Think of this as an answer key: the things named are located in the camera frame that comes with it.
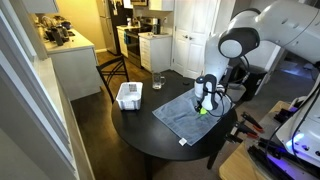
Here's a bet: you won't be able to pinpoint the green tennis ball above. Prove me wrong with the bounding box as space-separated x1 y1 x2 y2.
199 108 208 115

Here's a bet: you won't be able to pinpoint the white cabinet by stove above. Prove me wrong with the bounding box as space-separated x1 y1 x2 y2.
139 32 172 72

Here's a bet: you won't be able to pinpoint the round black table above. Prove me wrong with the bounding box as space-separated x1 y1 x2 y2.
112 74 237 180

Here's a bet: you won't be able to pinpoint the black trash can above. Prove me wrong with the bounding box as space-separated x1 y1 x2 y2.
234 65 266 101

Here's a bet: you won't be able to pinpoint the small grey trash bin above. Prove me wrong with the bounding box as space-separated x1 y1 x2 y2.
227 83 246 102

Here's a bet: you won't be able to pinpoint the black orange clamp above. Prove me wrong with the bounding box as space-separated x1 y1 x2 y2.
241 112 264 132
225 122 258 143

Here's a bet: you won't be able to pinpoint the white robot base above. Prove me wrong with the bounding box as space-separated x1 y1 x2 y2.
276 88 320 167

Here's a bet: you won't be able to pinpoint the clear glass mug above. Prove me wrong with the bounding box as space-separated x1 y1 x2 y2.
152 72 166 90

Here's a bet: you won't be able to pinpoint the stainless steel stove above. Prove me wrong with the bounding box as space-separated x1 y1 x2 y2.
125 25 151 67

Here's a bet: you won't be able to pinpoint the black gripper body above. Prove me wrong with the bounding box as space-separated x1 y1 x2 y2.
201 88 218 111

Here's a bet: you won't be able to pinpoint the white kitchen counter island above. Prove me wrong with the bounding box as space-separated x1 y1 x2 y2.
44 29 102 101

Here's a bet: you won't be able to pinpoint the white double door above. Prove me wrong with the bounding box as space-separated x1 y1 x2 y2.
172 0 218 79

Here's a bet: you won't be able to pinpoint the white upper cabinets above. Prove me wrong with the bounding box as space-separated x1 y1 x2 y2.
149 0 174 11

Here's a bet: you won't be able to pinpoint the white plastic bin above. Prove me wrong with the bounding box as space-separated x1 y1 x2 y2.
116 82 143 110

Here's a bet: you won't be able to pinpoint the blue towel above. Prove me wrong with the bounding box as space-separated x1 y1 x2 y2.
153 89 233 146

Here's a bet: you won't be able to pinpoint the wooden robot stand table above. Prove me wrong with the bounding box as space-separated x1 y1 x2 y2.
218 100 320 180

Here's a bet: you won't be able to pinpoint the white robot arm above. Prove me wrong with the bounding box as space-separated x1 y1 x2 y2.
201 0 320 111

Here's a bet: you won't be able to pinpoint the black refrigerator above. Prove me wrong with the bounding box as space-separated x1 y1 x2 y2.
96 0 133 55

